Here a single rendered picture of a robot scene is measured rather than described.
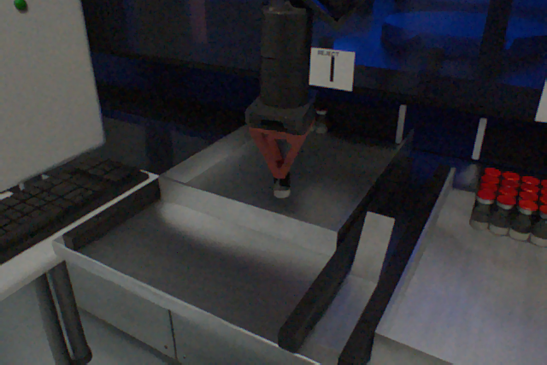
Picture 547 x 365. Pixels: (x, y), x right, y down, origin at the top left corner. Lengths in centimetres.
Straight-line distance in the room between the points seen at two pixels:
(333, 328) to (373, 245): 10
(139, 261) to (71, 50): 52
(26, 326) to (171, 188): 131
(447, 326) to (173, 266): 28
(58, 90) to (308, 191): 52
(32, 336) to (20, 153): 100
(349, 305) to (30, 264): 44
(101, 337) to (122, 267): 119
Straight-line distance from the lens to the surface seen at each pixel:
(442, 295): 49
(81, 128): 97
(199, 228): 56
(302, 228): 51
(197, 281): 49
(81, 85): 96
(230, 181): 66
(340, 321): 44
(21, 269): 70
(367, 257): 49
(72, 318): 128
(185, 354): 140
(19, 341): 181
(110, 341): 169
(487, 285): 52
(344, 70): 70
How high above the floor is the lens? 120
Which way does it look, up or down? 26 degrees down
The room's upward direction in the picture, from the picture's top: straight up
